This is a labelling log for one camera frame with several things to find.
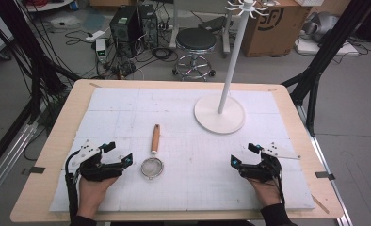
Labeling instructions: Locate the large black computer tower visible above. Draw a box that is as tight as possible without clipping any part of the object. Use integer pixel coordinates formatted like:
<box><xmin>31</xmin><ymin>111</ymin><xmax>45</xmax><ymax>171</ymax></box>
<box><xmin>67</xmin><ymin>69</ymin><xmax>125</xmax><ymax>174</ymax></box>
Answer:
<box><xmin>109</xmin><ymin>5</ymin><xmax>144</xmax><ymax>58</ymax></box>

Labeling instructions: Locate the white grid foam mat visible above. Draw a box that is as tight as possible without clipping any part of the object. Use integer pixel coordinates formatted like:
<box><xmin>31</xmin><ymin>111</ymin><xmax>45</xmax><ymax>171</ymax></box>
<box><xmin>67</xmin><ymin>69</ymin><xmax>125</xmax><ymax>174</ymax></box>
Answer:
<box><xmin>49</xmin><ymin>87</ymin><xmax>316</xmax><ymax>212</ymax></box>

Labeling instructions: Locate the slim black computer tower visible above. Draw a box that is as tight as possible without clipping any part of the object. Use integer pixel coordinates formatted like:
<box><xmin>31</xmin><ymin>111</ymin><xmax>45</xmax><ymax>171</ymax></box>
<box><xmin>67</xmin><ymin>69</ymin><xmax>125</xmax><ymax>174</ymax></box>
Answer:
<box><xmin>138</xmin><ymin>3</ymin><xmax>160</xmax><ymax>50</ymax></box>

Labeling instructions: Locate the grey bag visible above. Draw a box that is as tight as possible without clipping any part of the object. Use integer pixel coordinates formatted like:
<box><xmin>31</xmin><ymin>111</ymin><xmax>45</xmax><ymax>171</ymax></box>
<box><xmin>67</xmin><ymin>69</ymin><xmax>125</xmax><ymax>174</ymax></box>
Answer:
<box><xmin>301</xmin><ymin>11</ymin><xmax>340</xmax><ymax>43</ymax></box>

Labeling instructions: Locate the aluminium rail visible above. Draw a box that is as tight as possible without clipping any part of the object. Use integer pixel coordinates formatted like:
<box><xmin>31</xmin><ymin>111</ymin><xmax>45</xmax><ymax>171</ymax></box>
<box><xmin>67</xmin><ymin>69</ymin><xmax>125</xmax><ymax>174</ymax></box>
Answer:
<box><xmin>0</xmin><ymin>121</ymin><xmax>40</xmax><ymax>205</ymax></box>
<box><xmin>295</xmin><ymin>105</ymin><xmax>355</xmax><ymax>226</ymax></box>

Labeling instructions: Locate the person's left hand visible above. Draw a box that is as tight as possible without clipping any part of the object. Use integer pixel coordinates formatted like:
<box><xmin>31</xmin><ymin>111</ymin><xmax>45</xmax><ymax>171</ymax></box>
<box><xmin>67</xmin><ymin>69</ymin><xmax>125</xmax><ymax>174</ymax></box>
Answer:
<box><xmin>77</xmin><ymin>175</ymin><xmax>119</xmax><ymax>219</ymax></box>

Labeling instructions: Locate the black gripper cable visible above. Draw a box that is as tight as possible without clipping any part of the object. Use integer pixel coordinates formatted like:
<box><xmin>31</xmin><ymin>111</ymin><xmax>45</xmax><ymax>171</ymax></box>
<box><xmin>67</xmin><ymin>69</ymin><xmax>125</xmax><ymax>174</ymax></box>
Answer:
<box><xmin>64</xmin><ymin>150</ymin><xmax>81</xmax><ymax>222</ymax></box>
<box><xmin>275</xmin><ymin>174</ymin><xmax>287</xmax><ymax>206</ymax></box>

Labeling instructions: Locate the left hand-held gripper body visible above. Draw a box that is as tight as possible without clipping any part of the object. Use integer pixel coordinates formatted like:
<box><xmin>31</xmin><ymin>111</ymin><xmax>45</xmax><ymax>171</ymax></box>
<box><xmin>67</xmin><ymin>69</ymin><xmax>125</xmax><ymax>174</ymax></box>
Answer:
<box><xmin>70</xmin><ymin>139</ymin><xmax>125</xmax><ymax>183</ymax></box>

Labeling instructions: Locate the white device with green display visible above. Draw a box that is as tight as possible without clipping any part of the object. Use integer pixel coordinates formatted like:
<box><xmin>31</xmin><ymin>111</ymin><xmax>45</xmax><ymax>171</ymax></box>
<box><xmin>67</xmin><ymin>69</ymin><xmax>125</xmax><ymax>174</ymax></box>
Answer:
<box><xmin>95</xmin><ymin>38</ymin><xmax>109</xmax><ymax>64</ymax></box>

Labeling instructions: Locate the white hook stand rack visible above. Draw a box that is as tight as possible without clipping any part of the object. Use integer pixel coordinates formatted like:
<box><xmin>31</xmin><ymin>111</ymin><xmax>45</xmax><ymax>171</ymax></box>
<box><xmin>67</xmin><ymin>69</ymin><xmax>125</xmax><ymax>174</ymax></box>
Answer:
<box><xmin>193</xmin><ymin>0</ymin><xmax>271</xmax><ymax>136</ymax></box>

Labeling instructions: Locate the white power strip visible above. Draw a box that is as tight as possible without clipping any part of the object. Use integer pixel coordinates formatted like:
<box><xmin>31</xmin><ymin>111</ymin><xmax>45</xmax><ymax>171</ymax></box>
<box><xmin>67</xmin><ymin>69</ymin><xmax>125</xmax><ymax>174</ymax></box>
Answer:
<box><xmin>85</xmin><ymin>29</ymin><xmax>106</xmax><ymax>43</ymax></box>

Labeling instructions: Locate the coiled black floor cable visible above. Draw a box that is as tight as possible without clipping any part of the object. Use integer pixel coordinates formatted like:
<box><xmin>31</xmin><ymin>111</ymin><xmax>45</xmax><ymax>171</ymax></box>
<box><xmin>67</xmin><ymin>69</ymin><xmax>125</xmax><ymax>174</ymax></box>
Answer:
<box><xmin>151</xmin><ymin>46</ymin><xmax>179</xmax><ymax>63</ymax></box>

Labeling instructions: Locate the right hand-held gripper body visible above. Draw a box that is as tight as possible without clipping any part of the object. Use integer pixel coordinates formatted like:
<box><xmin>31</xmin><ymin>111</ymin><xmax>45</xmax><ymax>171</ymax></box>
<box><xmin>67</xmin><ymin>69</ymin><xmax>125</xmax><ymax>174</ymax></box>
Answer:
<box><xmin>238</xmin><ymin>141</ymin><xmax>301</xmax><ymax>184</ymax></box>

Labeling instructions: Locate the cardboard box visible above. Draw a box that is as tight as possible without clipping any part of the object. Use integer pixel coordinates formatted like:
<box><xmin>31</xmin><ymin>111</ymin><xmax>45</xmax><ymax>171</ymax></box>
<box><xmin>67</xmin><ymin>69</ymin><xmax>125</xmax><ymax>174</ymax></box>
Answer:
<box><xmin>240</xmin><ymin>0</ymin><xmax>312</xmax><ymax>58</ymax></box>

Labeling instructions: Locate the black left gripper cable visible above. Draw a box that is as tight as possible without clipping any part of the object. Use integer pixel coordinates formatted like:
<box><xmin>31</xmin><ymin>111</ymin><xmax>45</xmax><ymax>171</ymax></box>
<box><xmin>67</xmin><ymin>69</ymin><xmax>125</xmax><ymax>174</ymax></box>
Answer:
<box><xmin>64</xmin><ymin>150</ymin><xmax>81</xmax><ymax>222</ymax></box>

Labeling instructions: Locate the black round stool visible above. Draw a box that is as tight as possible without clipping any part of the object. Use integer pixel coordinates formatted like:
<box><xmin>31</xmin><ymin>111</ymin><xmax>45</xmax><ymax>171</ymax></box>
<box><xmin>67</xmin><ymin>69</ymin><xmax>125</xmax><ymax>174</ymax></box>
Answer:
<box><xmin>172</xmin><ymin>27</ymin><xmax>218</xmax><ymax>82</ymax></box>

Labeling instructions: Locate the person's right hand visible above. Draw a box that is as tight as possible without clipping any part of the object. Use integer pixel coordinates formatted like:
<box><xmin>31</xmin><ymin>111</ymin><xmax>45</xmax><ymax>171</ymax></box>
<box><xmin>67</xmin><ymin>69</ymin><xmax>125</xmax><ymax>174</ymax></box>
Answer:
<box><xmin>247</xmin><ymin>177</ymin><xmax>283</xmax><ymax>208</ymax></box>

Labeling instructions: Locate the black metal stand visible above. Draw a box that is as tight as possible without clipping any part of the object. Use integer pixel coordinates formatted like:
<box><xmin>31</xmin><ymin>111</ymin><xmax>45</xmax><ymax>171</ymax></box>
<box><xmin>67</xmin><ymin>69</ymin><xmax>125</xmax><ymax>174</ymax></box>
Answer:
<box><xmin>0</xmin><ymin>0</ymin><xmax>82</xmax><ymax>124</ymax></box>
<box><xmin>281</xmin><ymin>0</ymin><xmax>371</xmax><ymax>137</ymax></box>

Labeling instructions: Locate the wooden handled mesh strainer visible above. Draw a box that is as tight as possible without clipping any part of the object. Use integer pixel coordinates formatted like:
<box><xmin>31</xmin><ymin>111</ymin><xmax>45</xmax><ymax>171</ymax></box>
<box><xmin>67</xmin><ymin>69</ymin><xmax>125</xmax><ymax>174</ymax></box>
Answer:
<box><xmin>140</xmin><ymin>123</ymin><xmax>165</xmax><ymax>181</ymax></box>

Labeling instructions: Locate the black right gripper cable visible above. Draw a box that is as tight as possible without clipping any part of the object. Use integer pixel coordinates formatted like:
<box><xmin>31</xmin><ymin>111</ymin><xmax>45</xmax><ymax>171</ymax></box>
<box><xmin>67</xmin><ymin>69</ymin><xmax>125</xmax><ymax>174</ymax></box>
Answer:
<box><xmin>275</xmin><ymin>174</ymin><xmax>287</xmax><ymax>206</ymax></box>

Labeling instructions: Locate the black tape strip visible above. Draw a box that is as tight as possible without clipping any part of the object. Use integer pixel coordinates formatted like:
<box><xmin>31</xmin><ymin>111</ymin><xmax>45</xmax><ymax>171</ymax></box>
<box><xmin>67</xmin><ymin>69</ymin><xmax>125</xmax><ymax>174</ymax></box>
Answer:
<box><xmin>315</xmin><ymin>171</ymin><xmax>336</xmax><ymax>181</ymax></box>
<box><xmin>21</xmin><ymin>166</ymin><xmax>46</xmax><ymax>176</ymax></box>

